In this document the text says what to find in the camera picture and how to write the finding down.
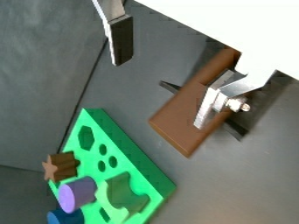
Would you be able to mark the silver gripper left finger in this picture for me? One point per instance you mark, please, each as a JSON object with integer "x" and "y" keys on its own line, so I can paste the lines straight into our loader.
{"x": 117, "y": 28}

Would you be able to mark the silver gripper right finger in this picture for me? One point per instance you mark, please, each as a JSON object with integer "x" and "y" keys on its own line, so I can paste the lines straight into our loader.
{"x": 225, "y": 93}

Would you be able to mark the brown two-pronged square-circle object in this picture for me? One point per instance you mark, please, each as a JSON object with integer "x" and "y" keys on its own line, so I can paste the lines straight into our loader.
{"x": 172, "y": 121}

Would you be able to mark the green shape-sorter base block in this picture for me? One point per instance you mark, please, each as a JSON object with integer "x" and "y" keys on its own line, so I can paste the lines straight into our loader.
{"x": 108, "y": 153}

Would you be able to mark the brown star peg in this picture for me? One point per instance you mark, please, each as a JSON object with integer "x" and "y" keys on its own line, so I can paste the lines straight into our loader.
{"x": 60, "y": 166}

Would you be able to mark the purple cylinder peg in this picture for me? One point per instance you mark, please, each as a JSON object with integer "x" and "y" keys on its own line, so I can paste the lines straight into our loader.
{"x": 76, "y": 194}

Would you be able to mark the blue cylinder peg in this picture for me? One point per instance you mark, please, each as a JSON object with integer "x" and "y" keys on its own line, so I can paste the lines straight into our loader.
{"x": 59, "y": 217}

